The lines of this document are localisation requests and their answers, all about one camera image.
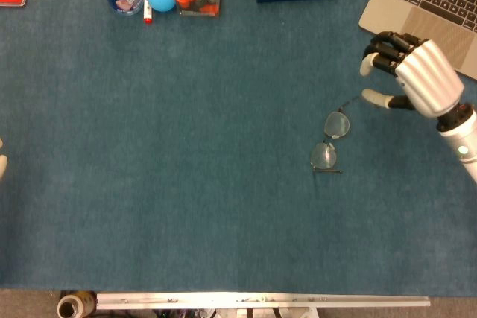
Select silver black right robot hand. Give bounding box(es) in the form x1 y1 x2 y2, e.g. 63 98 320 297
358 31 465 120

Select thin-framed eyeglasses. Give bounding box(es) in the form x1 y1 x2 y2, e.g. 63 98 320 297
309 95 364 175

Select grey open laptop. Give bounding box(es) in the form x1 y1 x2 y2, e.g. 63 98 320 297
358 0 477 81

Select blue carpet table cloth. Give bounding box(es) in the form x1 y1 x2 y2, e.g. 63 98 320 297
0 0 477 296

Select brown tape roll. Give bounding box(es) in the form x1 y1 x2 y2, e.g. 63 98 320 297
56 291 97 318

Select aluminium rail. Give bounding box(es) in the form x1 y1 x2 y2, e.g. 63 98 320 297
95 293 432 311

